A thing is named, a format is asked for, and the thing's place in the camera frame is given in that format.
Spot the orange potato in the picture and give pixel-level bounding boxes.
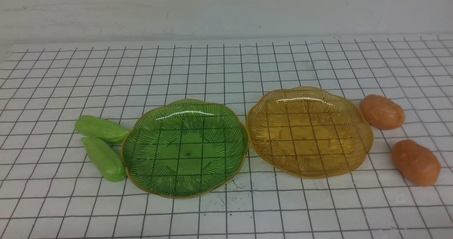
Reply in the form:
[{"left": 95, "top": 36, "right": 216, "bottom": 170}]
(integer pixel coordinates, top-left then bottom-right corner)
[
  {"left": 391, "top": 139, "right": 441, "bottom": 186},
  {"left": 359, "top": 94, "right": 406, "bottom": 130}
]

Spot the amber glass plate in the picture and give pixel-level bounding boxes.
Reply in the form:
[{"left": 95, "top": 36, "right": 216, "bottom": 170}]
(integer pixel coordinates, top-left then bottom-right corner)
[{"left": 246, "top": 86, "right": 374, "bottom": 179}]

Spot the green cucumber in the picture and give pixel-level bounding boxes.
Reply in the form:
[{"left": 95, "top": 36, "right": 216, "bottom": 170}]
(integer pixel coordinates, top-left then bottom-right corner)
[
  {"left": 75, "top": 115, "right": 130, "bottom": 144},
  {"left": 81, "top": 136, "right": 126, "bottom": 182}
]

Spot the green glass plate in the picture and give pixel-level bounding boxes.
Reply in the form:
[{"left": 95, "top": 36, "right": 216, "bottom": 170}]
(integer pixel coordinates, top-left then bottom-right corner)
[{"left": 120, "top": 99, "right": 250, "bottom": 199}]

